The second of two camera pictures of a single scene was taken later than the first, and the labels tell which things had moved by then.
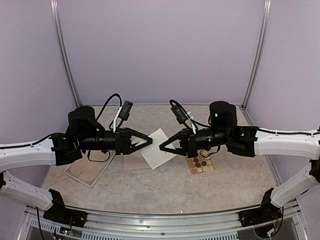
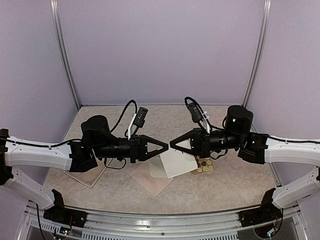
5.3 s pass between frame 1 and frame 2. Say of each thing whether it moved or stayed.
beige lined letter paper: moved
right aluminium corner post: stayed
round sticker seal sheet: stayed
